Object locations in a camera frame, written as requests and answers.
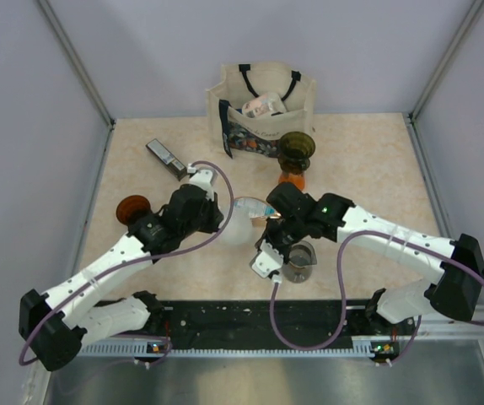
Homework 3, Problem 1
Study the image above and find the black rectangular box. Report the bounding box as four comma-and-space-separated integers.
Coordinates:
146, 138, 188, 181

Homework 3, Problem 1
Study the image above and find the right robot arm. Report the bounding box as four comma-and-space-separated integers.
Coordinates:
250, 183, 484, 334

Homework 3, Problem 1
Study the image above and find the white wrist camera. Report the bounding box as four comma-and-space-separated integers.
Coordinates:
250, 240, 283, 284
187, 164, 218, 201

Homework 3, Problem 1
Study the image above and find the beige canvas tote bag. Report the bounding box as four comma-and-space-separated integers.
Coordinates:
207, 62, 316, 158

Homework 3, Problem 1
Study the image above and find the dark glass beaker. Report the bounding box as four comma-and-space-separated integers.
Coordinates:
282, 240, 317, 284

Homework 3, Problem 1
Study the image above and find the pink liquid soap bottle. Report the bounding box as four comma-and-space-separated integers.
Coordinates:
234, 197, 281, 220

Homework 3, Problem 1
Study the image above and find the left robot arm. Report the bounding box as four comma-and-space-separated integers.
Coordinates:
19, 185, 232, 371

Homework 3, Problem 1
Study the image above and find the dark green glass dripper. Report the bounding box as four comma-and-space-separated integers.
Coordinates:
277, 132, 316, 175

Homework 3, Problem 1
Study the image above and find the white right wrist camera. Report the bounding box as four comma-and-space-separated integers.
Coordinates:
250, 240, 283, 284

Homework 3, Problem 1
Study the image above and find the pink pouch in bag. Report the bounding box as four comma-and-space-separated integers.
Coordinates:
241, 92, 288, 119

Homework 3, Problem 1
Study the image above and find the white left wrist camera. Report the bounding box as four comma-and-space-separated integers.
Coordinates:
187, 164, 218, 201

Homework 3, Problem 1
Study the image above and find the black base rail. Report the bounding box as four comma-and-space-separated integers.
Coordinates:
140, 299, 416, 350

